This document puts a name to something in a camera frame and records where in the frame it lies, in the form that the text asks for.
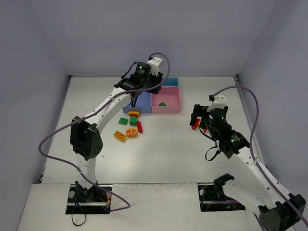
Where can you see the red lego brick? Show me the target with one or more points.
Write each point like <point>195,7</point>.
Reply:
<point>139,127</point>

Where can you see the yellow printed round lego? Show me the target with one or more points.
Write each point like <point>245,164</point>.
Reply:
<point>131,132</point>

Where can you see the teal container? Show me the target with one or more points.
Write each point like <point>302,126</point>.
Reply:
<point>170,81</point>

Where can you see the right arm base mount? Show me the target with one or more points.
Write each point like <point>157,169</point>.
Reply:
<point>211,202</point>

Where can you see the yellow red green lego stack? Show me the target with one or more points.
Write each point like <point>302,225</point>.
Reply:
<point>133,117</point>

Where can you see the green curved lego brick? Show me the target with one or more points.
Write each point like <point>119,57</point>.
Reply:
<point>123,121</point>

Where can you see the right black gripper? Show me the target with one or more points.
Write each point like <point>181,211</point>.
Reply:
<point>200,114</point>

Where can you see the pink container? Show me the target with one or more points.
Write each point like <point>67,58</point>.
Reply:
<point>171,97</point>

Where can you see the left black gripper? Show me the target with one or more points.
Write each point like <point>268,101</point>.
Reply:
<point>149,82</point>

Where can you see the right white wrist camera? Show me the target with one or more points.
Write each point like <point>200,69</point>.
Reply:
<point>218,102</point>

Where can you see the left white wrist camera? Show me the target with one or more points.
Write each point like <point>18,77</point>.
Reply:
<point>155,64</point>

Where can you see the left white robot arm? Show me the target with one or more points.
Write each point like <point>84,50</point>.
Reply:
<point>85,136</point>

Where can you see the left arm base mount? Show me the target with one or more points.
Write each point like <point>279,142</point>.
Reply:
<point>92,202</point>

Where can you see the red yellow green lego assembly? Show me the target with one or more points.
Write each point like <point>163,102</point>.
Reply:
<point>197,124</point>

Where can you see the large blue container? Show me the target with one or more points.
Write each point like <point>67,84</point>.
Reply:
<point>143,104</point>

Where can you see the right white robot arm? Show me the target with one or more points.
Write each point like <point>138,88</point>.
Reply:
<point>276,208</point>

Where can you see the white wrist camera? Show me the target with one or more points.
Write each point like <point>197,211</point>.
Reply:
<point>155,64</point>
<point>218,102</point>

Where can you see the yellow flat lego brick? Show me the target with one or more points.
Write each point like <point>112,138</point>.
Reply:
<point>120,136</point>

